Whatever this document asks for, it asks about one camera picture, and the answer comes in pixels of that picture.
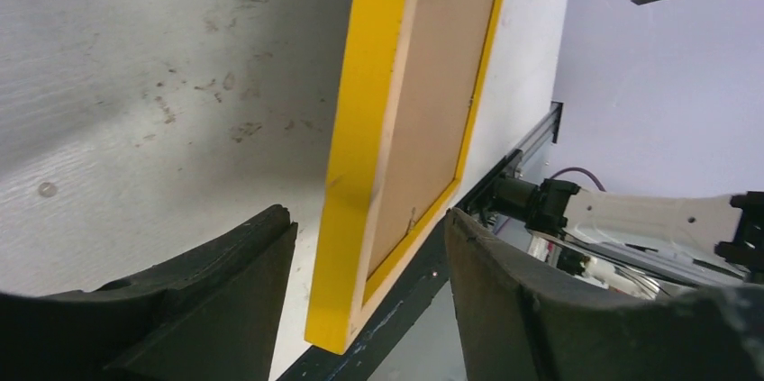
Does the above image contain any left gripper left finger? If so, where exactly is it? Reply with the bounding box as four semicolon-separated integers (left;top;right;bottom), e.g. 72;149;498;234
1;204;298;380

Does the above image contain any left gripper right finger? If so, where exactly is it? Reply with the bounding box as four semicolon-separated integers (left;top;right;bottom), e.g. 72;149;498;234
445;209;763;380

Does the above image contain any yellow wooden picture frame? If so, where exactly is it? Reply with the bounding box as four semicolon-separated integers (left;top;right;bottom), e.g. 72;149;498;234
305;0;503;355

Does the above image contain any brown frame backing board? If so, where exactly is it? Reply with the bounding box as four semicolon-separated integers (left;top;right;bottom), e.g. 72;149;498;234
368;0;494;274

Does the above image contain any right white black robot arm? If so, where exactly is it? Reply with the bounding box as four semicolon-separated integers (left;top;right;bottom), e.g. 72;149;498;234
477;0;763;286

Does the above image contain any aluminium front rail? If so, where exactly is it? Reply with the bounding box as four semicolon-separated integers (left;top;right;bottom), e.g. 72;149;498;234
507;101;564;178

